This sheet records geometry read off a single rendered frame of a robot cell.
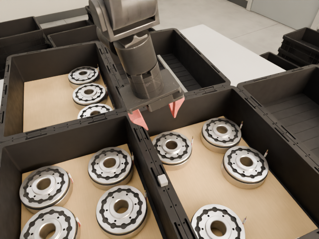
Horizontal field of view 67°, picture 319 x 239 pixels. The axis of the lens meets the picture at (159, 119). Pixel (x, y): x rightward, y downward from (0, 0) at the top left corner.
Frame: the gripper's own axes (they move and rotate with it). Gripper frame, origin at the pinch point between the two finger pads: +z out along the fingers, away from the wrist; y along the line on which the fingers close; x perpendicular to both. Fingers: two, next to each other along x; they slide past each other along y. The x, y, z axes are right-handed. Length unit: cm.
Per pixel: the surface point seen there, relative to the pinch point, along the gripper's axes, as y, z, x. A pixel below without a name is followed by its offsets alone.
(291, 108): -40.5, 24.8, -3.5
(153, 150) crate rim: 3.9, 3.5, 4.1
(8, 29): 65, 30, -174
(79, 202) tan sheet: 23.1, 9.1, 4.4
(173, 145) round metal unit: -1.5, 13.3, -1.5
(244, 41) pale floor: -149, 138, -181
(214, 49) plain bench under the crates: -48, 40, -65
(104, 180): 16.4, 7.4, 3.0
